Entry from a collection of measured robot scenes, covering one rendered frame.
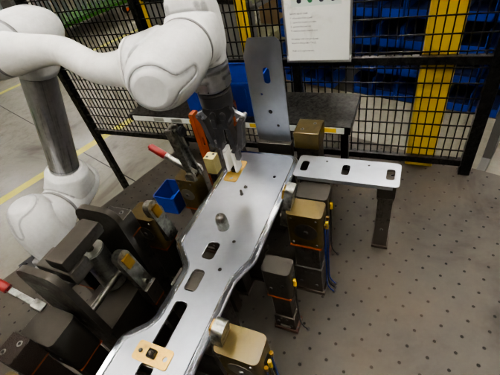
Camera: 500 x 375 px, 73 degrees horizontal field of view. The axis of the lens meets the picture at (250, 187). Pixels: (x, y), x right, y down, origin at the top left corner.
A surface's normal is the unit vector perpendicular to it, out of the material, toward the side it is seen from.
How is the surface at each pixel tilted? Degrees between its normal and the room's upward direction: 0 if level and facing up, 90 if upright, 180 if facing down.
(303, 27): 90
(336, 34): 90
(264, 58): 90
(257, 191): 0
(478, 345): 0
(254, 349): 0
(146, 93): 90
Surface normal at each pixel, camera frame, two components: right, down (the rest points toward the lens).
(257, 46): -0.36, 0.67
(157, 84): -0.08, 0.72
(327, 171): -0.18, -0.73
